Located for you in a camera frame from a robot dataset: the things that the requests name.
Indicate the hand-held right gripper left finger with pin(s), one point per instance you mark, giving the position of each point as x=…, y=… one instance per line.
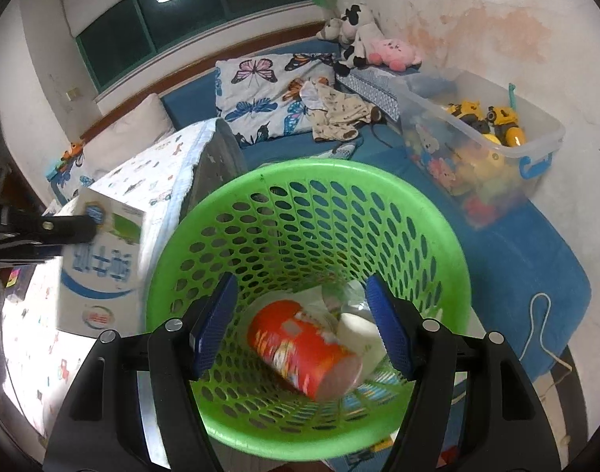
x=216, y=324

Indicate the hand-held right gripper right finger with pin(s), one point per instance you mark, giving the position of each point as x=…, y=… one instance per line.
x=388, y=324

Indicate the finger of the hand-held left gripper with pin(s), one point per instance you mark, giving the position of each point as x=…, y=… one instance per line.
x=19, y=254
x=54, y=228

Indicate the white bottle with green label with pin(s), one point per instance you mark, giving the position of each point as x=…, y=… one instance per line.
x=359, y=335

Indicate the white and blue milk carton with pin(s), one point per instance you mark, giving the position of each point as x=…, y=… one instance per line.
x=103, y=275

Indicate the red cylindrical snack can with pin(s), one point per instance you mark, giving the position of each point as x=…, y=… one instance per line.
x=295, y=349

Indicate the green plastic basket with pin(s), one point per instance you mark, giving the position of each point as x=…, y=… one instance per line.
x=329, y=168

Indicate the small colourful toy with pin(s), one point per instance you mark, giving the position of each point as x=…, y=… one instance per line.
x=71, y=150

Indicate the white printed blanket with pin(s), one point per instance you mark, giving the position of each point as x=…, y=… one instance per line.
x=142, y=172

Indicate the beige pillow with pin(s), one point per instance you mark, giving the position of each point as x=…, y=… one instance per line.
x=132, y=128

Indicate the blue mattress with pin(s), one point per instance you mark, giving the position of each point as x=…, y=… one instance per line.
x=526, y=255

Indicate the pile of colourful toys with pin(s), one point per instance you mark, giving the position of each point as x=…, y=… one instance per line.
x=472, y=172

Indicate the grey patterned folded cloth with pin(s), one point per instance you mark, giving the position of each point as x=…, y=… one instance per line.
x=373, y=91
x=343, y=150

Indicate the clear plastic storage box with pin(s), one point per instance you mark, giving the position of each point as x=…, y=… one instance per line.
x=541, y=167

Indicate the beige child's garment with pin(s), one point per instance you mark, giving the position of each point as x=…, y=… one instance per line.
x=336, y=108

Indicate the butterfly print pillow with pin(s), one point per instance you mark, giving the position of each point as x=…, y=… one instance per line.
x=260, y=98

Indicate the window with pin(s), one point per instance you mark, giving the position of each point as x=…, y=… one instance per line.
x=182, y=14

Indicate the teal plastic toy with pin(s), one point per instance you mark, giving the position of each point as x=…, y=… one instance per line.
x=512, y=94

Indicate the pink plush toy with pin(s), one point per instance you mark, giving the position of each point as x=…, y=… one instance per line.
x=393, y=54

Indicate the black and white cow plush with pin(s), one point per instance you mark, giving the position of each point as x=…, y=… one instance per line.
x=359, y=34

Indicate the grey plush toy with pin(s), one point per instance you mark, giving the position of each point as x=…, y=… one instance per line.
x=329, y=29

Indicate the wall socket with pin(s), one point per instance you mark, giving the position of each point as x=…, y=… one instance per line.
x=72, y=93

